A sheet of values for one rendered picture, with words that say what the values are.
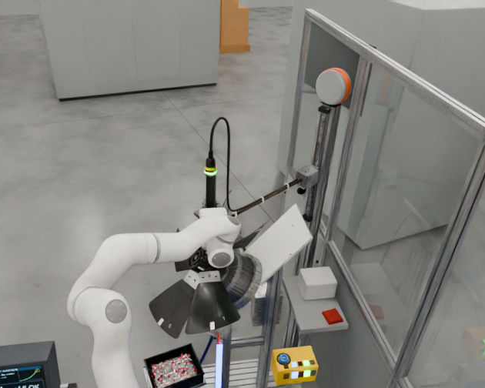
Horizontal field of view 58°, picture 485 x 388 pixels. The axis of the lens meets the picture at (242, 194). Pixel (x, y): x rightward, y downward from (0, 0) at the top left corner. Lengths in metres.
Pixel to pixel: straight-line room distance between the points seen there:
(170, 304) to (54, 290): 1.80
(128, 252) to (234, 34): 8.79
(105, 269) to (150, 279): 2.42
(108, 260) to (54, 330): 2.24
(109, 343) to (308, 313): 1.27
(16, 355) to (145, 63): 5.95
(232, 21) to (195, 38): 2.47
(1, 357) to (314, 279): 1.40
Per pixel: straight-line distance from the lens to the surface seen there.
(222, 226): 1.36
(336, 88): 1.98
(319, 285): 2.26
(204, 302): 1.82
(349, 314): 2.31
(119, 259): 1.22
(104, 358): 1.23
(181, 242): 1.33
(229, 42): 9.82
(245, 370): 2.97
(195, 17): 7.28
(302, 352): 1.83
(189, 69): 7.45
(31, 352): 1.69
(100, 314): 1.15
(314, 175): 2.11
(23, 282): 3.86
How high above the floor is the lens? 2.50
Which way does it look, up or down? 33 degrees down
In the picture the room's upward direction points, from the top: 3 degrees clockwise
